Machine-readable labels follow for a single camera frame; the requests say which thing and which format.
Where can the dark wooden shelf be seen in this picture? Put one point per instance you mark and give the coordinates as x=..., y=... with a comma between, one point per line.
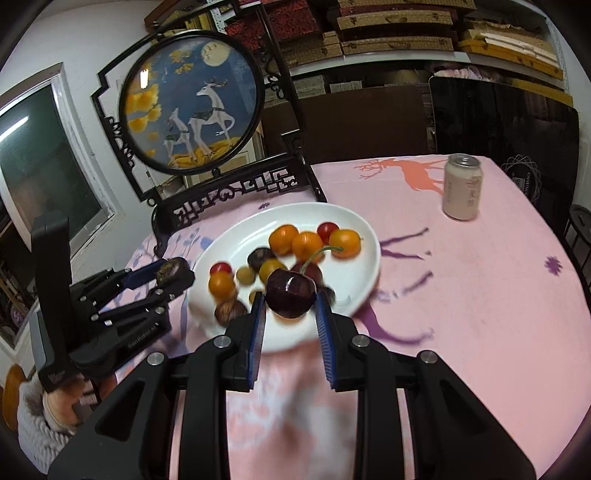
x=14, y=281

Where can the orange wooden object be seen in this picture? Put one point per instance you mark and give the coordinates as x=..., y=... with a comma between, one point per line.
x=11, y=392

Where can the beige drink can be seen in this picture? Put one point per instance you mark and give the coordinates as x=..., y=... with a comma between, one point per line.
x=461, y=189

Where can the small red yellow tomato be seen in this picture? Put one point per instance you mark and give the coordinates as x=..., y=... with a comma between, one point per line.
x=220, y=267

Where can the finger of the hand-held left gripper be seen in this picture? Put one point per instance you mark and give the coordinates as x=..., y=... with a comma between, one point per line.
x=178, y=282
x=141, y=277

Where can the yellow green orange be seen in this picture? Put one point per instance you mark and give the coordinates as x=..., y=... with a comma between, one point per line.
x=272, y=270

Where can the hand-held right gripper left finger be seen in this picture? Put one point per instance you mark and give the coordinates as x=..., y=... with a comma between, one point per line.
x=256, y=341

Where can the red cherry tomato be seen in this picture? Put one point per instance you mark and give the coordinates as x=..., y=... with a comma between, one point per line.
x=328, y=232

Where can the round deer embroidery screen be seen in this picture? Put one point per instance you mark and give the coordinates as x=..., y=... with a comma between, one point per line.
x=184, y=101

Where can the small orange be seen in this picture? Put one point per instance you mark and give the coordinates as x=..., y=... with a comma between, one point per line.
x=221, y=284

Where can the person's left hand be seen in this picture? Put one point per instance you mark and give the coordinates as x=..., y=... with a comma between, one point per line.
x=64, y=401

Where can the red patterned box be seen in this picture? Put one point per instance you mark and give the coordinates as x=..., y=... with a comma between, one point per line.
x=277, y=18

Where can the black round stool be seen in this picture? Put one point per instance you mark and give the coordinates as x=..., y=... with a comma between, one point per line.
x=579, y=221

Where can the white oval plate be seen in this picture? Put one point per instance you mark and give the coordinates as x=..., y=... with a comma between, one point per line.
x=355, y=277

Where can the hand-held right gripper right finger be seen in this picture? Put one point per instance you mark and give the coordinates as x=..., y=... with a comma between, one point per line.
x=325, y=341

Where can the pink fluffy cloth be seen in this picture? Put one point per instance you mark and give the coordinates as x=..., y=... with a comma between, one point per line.
x=461, y=71

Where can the white knit sleeved left forearm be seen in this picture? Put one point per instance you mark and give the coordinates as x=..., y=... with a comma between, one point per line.
x=34, y=429

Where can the dark red cherry with stem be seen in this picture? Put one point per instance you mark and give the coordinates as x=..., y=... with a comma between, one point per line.
x=291, y=294

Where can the pink deer print tablecloth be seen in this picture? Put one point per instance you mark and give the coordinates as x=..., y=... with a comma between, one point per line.
x=461, y=300

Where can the white framed window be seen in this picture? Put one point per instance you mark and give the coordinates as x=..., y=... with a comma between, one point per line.
x=41, y=157

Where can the brown wooden board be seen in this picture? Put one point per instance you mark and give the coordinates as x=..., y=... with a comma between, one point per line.
x=360, y=124

